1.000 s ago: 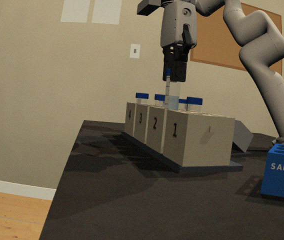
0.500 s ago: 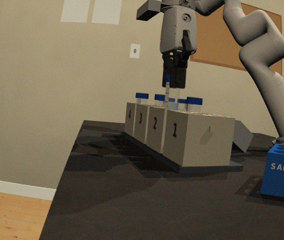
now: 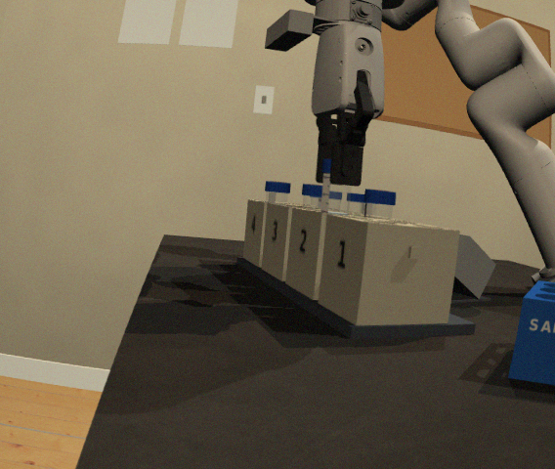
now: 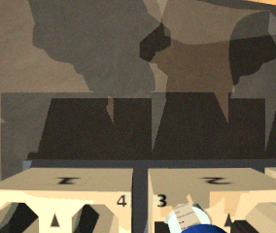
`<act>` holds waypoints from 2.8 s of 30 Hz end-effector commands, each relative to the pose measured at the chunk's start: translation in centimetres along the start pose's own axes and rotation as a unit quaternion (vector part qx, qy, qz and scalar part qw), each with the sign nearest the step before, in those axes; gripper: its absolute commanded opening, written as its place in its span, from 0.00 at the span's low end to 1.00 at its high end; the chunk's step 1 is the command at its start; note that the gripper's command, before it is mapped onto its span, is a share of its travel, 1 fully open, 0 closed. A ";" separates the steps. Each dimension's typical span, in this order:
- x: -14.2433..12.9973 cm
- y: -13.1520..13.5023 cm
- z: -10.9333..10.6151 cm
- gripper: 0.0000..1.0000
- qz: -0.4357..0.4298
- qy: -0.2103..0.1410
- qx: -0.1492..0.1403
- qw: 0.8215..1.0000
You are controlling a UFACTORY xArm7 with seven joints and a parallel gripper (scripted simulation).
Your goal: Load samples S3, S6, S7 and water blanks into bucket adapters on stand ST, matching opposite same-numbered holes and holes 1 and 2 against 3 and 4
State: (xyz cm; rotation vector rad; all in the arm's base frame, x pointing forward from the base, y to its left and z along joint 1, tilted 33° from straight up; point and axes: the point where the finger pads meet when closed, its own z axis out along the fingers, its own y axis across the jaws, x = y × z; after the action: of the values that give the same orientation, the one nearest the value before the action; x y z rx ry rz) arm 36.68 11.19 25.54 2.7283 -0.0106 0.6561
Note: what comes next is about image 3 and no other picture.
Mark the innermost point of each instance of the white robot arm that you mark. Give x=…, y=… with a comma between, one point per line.
x=501, y=110

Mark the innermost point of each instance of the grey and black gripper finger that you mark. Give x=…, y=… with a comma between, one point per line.
x=347, y=158
x=327, y=137

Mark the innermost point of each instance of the clear conical tube with yellow liquid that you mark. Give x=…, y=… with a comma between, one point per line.
x=312, y=196

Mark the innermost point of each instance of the blue tube rack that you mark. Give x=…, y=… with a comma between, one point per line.
x=534, y=352

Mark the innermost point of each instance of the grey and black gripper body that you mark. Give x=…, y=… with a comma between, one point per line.
x=339, y=57

